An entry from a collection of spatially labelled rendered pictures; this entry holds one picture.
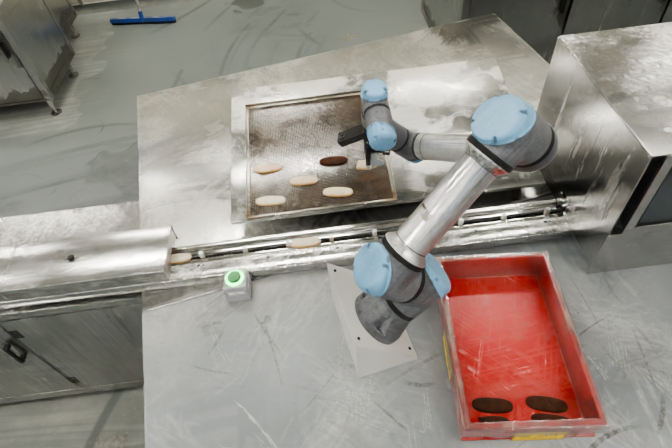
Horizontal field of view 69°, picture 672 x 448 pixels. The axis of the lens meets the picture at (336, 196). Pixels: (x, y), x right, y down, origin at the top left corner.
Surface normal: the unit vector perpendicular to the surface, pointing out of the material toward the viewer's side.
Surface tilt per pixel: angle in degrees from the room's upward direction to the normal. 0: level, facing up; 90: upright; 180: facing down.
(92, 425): 0
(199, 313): 0
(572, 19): 90
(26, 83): 90
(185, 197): 0
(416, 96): 10
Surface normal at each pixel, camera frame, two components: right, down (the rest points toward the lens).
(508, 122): -0.62, -0.41
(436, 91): -0.06, -0.52
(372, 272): -0.77, -0.22
